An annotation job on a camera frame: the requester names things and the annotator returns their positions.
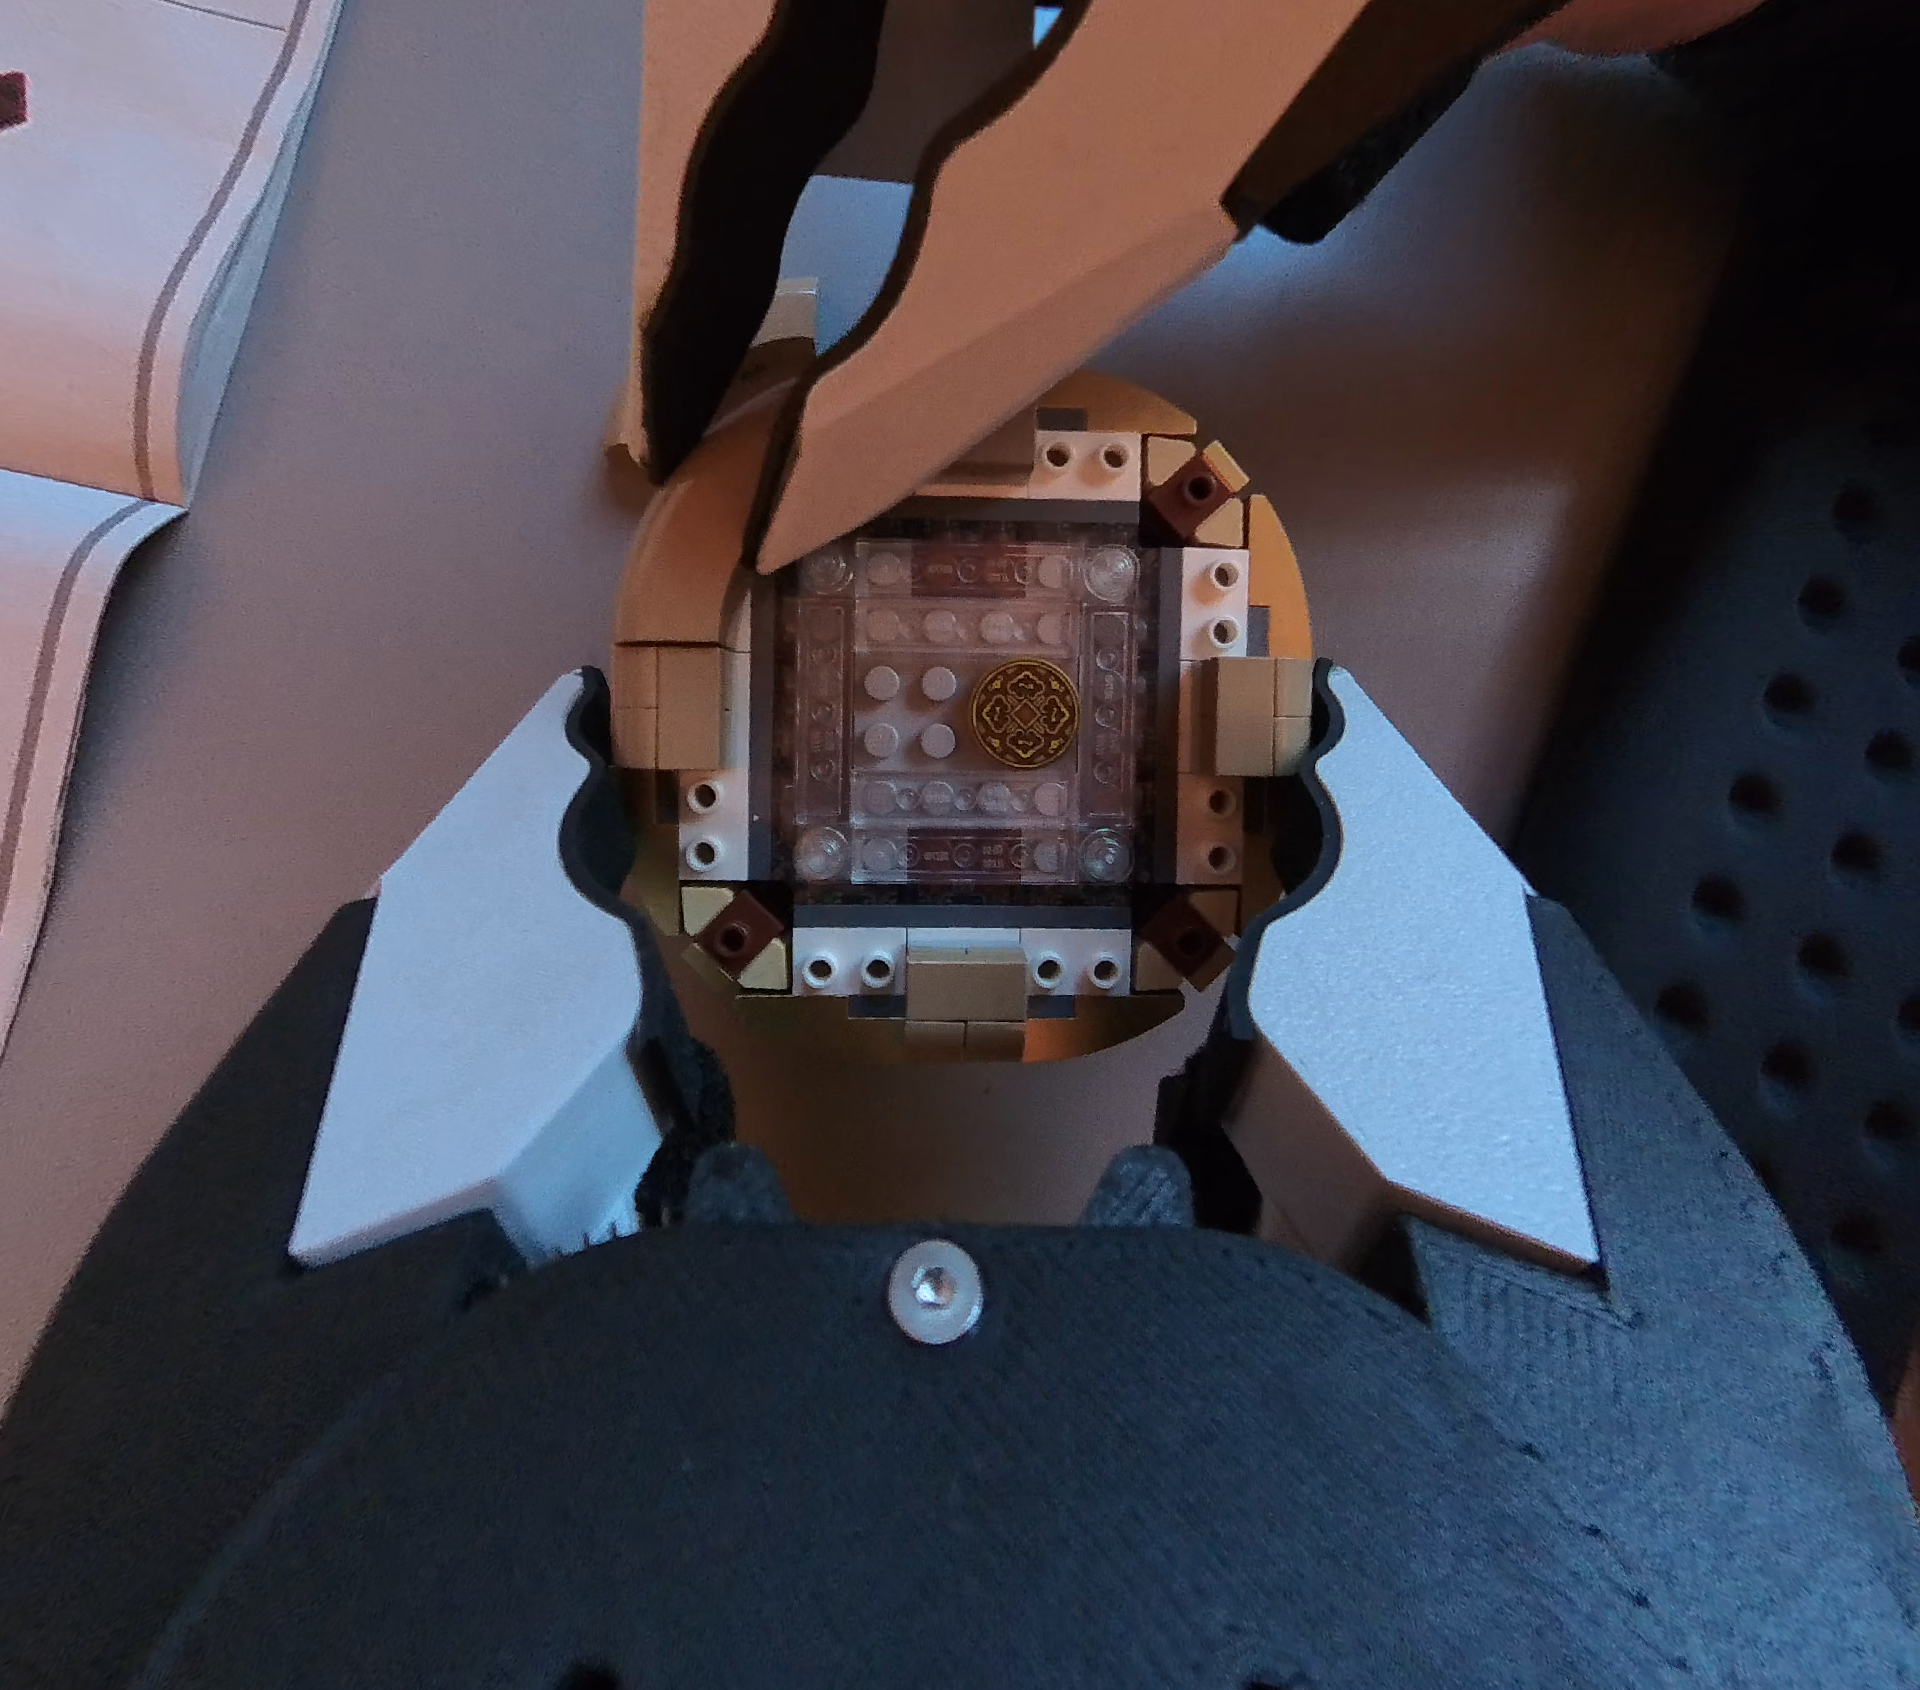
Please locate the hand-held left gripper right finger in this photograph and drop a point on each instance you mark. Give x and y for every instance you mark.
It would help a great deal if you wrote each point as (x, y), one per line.
(1425, 971)

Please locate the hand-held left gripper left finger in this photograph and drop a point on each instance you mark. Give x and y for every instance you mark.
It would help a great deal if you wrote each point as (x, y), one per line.
(481, 971)

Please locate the tan curved brick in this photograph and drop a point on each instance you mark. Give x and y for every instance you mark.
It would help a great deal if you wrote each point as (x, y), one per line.
(674, 565)

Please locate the round toy brick model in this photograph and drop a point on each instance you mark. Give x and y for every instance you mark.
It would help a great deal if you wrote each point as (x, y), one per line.
(931, 731)

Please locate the grey desk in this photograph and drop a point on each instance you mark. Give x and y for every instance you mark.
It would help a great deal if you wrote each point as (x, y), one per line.
(450, 444)

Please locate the black perforated pad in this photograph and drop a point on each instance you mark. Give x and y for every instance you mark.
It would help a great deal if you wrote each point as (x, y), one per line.
(1771, 744)

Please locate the instruction booklet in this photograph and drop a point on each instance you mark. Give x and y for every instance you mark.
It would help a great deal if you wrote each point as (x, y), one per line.
(120, 221)

